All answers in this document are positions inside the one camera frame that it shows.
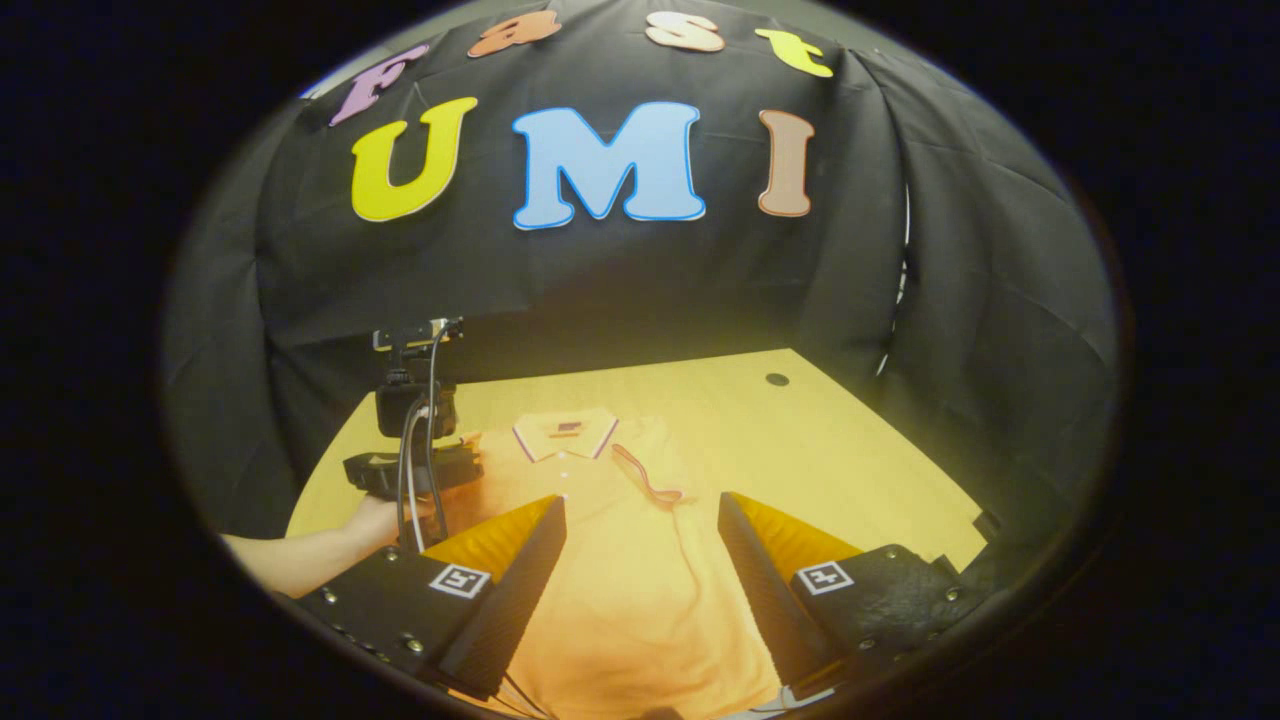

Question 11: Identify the black backdrop cloth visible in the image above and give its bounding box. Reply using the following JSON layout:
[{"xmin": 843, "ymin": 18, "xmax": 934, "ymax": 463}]
[{"xmin": 165, "ymin": 0, "xmax": 1119, "ymax": 561}]

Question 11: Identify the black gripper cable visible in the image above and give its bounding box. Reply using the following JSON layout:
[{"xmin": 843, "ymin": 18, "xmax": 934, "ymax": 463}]
[{"xmin": 397, "ymin": 320, "xmax": 451, "ymax": 551}]

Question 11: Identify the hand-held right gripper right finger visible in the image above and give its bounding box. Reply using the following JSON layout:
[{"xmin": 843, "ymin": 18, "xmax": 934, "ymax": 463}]
[{"xmin": 717, "ymin": 490, "xmax": 991, "ymax": 701}]

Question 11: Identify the orange T-shirt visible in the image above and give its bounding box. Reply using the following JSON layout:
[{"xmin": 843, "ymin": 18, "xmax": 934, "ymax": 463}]
[{"xmin": 440, "ymin": 405, "xmax": 786, "ymax": 720}]

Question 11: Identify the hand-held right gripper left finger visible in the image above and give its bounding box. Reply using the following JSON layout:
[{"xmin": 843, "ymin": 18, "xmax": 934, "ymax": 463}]
[{"xmin": 295, "ymin": 493, "xmax": 568, "ymax": 701}]

